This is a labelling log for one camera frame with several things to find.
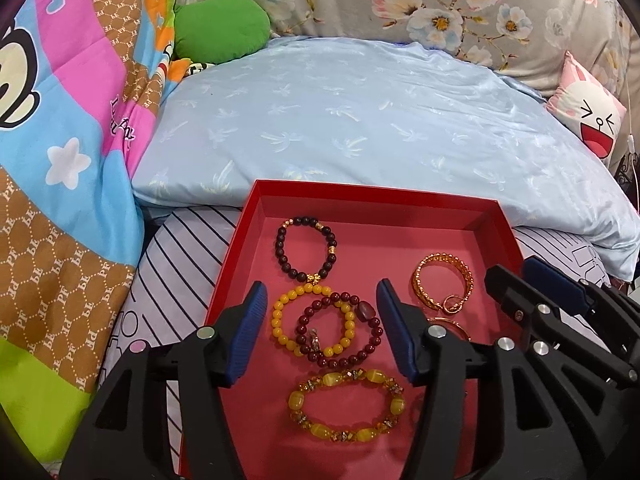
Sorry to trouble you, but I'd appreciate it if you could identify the small rose gold ring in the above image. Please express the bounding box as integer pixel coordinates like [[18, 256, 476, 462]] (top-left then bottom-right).
[[437, 293, 471, 316]]

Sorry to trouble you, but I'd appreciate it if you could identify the dark bead bracelet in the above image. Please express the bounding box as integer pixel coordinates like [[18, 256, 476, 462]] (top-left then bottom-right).
[[273, 215, 337, 284]]

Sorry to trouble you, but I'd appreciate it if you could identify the gold chain cuff bracelet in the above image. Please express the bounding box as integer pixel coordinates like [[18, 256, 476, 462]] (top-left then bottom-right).
[[412, 253, 475, 314]]

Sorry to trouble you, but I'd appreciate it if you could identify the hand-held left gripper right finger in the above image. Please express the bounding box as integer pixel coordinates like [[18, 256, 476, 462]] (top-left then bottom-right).
[[376, 277, 576, 480]]

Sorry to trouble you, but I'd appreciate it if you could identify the cartoon monkey quilt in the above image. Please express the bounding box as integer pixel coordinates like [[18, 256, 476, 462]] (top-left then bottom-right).
[[0, 0, 187, 467]]

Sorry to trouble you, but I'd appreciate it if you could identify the green cushion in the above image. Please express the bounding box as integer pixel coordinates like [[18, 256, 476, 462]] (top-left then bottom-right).
[[173, 0, 272, 65]]

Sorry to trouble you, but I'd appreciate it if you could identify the pink rabbit cushion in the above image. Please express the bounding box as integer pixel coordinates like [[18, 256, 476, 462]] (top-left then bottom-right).
[[544, 50, 627, 162]]

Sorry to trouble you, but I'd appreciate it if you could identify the red bead bracelet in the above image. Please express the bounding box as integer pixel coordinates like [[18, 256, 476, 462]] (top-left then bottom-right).
[[298, 290, 384, 369]]

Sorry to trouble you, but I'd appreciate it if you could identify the thin gold bangle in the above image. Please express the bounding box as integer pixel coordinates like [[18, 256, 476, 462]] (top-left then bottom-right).
[[427, 316, 472, 342]]

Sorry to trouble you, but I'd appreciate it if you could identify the red cardboard box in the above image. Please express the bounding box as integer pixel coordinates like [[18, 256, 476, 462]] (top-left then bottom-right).
[[179, 179, 527, 480]]

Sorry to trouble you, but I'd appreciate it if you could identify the yellow round bead bracelet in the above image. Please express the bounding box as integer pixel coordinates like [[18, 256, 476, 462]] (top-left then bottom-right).
[[271, 283, 357, 359]]

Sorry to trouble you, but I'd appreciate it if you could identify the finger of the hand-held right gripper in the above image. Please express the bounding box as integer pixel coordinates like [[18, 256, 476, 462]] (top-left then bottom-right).
[[483, 264, 634, 477], [523, 255, 640, 362]]

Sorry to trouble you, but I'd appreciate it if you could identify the striped bed sheet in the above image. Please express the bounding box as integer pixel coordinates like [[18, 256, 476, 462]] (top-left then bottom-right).
[[97, 207, 617, 480]]

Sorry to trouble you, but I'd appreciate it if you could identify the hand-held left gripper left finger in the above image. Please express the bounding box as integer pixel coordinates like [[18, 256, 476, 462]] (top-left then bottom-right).
[[60, 280, 269, 480]]

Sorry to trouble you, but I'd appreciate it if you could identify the yellow oval bead bracelet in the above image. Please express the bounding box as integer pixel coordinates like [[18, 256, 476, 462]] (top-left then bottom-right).
[[287, 368, 407, 445]]

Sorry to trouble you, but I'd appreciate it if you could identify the light blue pillow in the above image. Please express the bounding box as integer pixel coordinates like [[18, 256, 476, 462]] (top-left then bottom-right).
[[131, 38, 640, 282]]

